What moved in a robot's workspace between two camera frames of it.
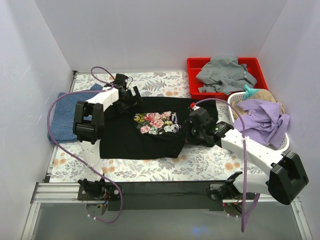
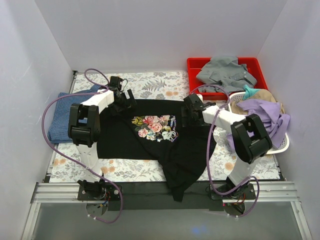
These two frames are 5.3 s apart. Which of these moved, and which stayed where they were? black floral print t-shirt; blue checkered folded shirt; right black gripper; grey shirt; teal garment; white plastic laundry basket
Moved: black floral print t-shirt; right black gripper
Stayed: grey shirt; blue checkered folded shirt; teal garment; white plastic laundry basket
